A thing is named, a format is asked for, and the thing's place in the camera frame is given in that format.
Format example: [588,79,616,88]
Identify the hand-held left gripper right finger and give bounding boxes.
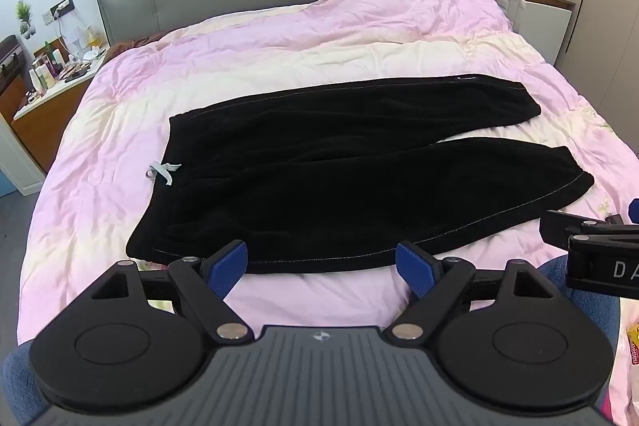
[383,240,557,343]

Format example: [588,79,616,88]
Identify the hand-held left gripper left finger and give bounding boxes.
[85,240,250,343]

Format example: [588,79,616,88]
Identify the black pants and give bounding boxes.
[125,74,595,275]

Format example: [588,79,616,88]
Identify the yellow snack packet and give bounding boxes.
[626,323,639,365]

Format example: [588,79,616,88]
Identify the person's right leg blue jeans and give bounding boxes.
[542,256,623,426]

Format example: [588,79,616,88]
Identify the person's leg blue jeans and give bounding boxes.
[2,346,42,426]
[542,256,623,426]

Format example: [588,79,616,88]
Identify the white nightstand with wooden top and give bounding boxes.
[485,0,576,68]

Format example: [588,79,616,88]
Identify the dark red pillow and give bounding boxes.
[111,34,167,56]

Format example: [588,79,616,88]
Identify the person's left leg blue jeans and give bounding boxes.
[2,346,42,426]

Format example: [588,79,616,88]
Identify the pink and cream duvet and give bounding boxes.
[17,0,639,349]

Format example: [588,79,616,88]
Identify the cluster of cosmetic bottles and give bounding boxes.
[25,38,107,103]

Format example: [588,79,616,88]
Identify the clear plastic container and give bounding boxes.
[56,9,101,58]

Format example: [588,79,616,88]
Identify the small green potted plant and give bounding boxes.
[14,0,35,40]

